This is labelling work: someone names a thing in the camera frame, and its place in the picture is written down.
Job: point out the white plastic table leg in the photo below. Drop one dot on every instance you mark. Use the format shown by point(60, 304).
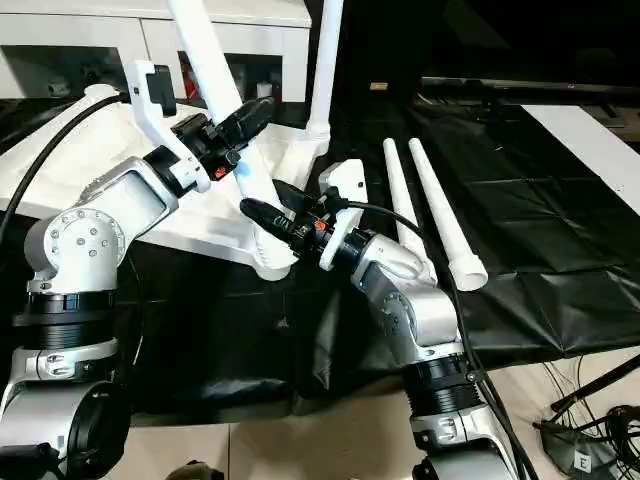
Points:
point(327, 65)
point(400, 190)
point(210, 65)
point(440, 210)

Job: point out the white plastic table top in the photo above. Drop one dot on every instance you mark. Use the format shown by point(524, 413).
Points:
point(75, 170)

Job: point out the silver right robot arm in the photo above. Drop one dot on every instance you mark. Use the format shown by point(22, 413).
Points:
point(420, 310)

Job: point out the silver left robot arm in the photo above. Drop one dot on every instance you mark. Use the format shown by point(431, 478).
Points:
point(85, 240)

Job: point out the small yellow label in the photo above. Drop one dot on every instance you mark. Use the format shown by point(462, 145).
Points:
point(379, 86)

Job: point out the white glass-door cabinet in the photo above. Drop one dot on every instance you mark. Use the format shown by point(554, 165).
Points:
point(75, 35)

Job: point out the black work surface mat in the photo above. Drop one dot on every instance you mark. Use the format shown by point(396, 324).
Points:
point(500, 280)

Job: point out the black metal bar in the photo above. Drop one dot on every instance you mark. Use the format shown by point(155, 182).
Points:
point(525, 84)

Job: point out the white flat board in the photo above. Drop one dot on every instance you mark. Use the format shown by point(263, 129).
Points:
point(585, 140)

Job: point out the black tripod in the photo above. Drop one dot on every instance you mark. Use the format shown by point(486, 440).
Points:
point(595, 387)

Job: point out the dark grey tripod base bag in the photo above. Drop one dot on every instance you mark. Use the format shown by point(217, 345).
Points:
point(565, 445)

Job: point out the white square letter label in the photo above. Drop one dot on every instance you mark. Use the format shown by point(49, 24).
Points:
point(582, 461)

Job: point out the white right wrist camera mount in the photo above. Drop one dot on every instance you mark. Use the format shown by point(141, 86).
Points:
point(345, 185)

